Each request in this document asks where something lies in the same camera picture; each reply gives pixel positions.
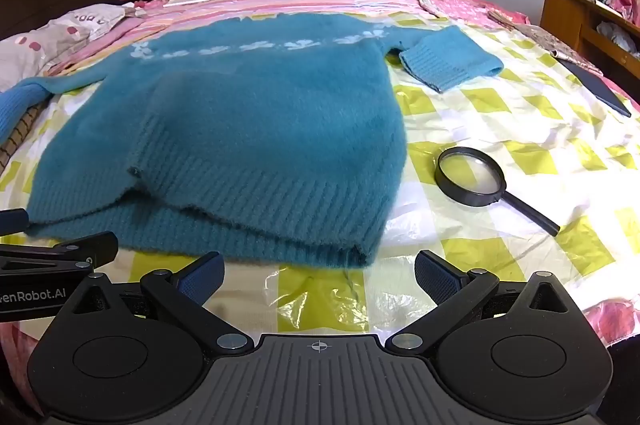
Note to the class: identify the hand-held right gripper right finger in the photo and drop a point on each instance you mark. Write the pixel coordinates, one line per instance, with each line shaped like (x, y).
(437, 277)

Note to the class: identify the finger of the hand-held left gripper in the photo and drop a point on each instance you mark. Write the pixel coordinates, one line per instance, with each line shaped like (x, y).
(75, 247)
(12, 221)

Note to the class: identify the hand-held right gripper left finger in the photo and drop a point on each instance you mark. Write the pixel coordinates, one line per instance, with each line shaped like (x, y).
(200, 277)

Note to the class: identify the teal knitted sweater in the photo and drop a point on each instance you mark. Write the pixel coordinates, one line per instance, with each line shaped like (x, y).
(250, 115)

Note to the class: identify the light blue cloth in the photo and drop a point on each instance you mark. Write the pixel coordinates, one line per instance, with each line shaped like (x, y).
(15, 110)

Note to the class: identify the black magnifying glass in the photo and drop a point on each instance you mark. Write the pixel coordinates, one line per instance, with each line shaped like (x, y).
(530, 211)

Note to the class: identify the white printed pillow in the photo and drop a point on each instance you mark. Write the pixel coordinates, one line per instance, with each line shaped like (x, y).
(30, 50)

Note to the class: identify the black tablet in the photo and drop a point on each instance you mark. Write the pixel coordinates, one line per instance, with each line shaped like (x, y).
(597, 87)

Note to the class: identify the brown patterned cloth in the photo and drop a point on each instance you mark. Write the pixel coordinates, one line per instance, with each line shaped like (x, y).
(545, 40)

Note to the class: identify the white paper strip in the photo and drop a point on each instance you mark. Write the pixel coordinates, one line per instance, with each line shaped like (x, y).
(186, 0)

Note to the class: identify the wooden desk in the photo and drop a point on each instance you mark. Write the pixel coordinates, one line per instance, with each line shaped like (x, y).
(565, 15)

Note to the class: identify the white plastic bag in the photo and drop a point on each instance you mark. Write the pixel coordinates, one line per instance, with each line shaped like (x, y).
(616, 36)

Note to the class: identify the pink plastic bag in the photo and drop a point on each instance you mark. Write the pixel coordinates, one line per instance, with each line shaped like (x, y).
(625, 2)

